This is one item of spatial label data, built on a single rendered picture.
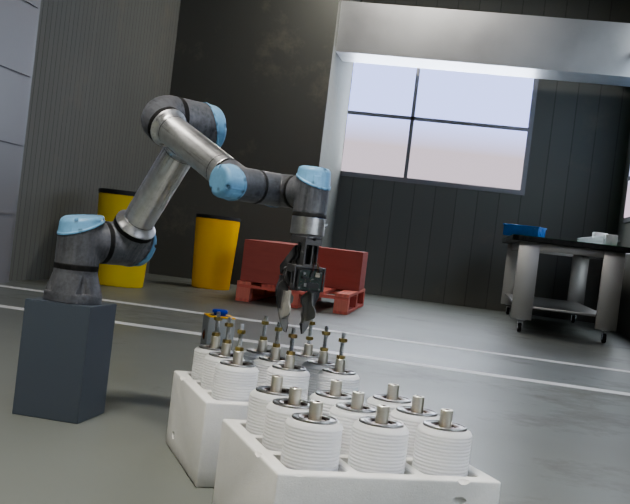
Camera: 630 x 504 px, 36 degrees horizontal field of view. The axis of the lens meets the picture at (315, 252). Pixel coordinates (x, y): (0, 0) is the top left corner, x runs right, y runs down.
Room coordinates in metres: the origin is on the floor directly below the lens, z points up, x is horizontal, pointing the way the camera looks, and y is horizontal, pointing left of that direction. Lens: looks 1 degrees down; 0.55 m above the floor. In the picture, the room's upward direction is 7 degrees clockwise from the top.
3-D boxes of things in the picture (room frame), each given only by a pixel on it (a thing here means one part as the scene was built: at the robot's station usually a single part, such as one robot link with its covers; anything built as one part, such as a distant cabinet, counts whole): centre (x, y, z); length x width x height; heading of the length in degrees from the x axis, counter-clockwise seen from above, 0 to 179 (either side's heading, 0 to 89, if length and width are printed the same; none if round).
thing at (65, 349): (2.55, 0.62, 0.15); 0.18 x 0.18 x 0.30; 80
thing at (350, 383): (2.16, -0.09, 0.16); 0.10 x 0.10 x 0.18
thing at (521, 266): (8.42, -2.08, 0.43); 2.38 x 0.98 x 0.86; 170
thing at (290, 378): (2.13, 0.03, 0.16); 0.10 x 0.10 x 0.18
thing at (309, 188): (2.11, 0.02, 0.64); 0.09 x 0.08 x 0.11; 44
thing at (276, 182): (2.17, 0.10, 0.64); 0.11 x 0.11 x 0.08; 44
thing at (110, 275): (7.25, 1.44, 0.35); 0.46 x 0.45 x 0.71; 170
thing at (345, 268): (7.70, 0.04, 0.23); 1.27 x 0.88 x 0.46; 174
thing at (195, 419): (2.24, 0.06, 0.09); 0.39 x 0.39 x 0.18; 18
